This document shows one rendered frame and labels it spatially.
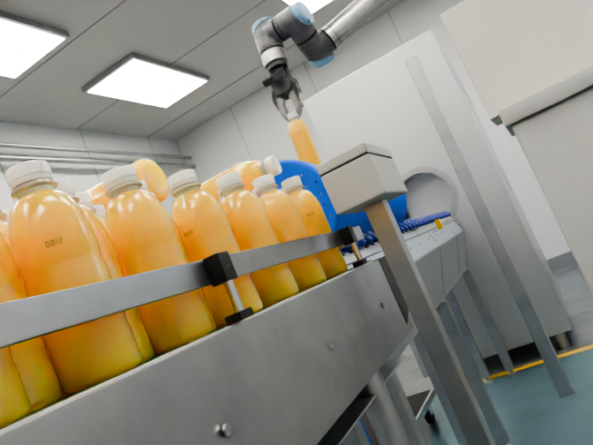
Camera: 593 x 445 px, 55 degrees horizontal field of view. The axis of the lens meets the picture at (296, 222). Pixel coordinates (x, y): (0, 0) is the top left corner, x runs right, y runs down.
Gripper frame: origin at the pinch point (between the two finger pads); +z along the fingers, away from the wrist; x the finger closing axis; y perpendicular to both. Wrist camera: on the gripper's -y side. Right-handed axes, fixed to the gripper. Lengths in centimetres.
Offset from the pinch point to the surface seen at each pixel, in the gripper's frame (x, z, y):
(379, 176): -43, 48, -80
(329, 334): -33, 70, -102
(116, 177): -27, 45, -129
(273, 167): -24, 38, -82
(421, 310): -39, 72, -71
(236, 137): 258, -178, 454
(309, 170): -17, 33, -47
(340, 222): -19, 47, -44
